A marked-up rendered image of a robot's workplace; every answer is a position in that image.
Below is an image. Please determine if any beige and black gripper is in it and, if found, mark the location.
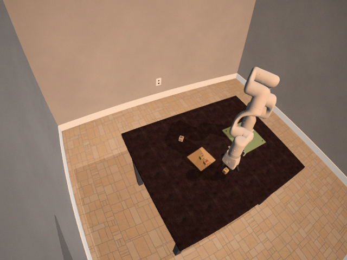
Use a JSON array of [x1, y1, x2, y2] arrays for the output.
[[221, 151, 241, 173]]

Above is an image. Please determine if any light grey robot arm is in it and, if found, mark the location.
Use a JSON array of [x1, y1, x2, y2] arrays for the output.
[[228, 67, 280, 159]]

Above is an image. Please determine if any orange flat mat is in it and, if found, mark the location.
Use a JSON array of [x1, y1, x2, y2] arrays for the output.
[[187, 147, 215, 171]]

